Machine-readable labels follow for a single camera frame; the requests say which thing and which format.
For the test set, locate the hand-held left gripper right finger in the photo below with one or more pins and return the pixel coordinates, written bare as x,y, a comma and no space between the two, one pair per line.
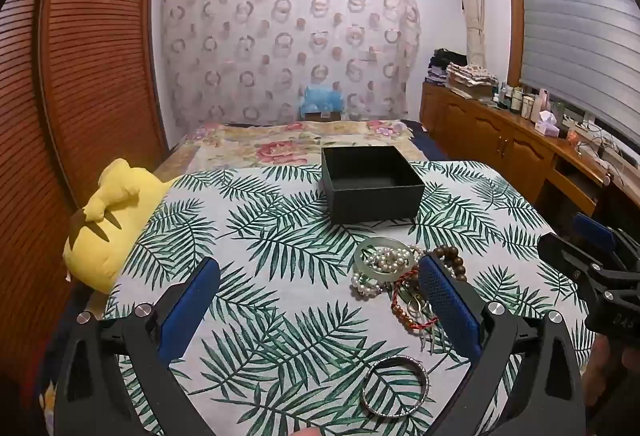
447,306

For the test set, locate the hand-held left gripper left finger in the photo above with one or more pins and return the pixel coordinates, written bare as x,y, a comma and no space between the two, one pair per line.
187,301

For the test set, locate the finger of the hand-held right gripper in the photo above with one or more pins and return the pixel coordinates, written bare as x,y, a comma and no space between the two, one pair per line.
565,253
592,228

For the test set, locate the pale green jade bangle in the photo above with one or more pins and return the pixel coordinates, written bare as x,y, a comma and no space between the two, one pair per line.
358,267

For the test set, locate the silver rhinestone bangle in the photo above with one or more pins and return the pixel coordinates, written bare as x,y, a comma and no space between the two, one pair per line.
367,401

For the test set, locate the black square box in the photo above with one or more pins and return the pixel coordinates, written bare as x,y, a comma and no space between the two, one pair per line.
370,206

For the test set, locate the person's right hand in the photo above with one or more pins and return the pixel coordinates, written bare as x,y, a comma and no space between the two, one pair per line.
627,376

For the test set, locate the yellow plush toy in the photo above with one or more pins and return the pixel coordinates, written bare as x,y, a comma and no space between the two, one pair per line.
115,236

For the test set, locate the green leaf print cloth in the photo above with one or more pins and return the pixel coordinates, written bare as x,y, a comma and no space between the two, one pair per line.
280,266

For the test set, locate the white tissue box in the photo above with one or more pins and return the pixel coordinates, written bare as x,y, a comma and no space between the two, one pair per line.
548,125

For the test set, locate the wooden cabinet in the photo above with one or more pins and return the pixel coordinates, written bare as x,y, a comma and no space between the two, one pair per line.
480,141

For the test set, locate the row of cosmetic bottles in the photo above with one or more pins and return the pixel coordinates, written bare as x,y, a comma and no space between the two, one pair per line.
522,104

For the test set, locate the navy bed sheet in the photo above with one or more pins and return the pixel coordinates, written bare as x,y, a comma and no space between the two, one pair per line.
425,146

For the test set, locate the floral blanket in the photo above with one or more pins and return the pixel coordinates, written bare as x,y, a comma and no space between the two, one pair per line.
260,141

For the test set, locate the patterned folded cloth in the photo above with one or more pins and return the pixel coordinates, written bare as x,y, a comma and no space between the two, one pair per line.
472,76

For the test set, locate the grey window blind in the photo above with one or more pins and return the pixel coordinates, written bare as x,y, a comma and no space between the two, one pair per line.
575,26

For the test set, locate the dark folded clothes stack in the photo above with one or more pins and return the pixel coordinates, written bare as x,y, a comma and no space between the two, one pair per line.
442,64

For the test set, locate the cardboard box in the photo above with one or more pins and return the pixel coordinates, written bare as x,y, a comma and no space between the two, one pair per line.
322,116

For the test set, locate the blue plastic bag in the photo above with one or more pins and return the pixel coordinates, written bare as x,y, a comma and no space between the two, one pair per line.
320,99

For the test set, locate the wooden louvered wardrobe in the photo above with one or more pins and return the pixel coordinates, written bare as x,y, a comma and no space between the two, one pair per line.
90,66

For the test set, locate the circle pattern curtain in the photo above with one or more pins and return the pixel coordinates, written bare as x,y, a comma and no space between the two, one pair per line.
280,46

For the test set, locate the wooden window frame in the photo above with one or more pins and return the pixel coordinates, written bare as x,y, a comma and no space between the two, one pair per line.
512,16

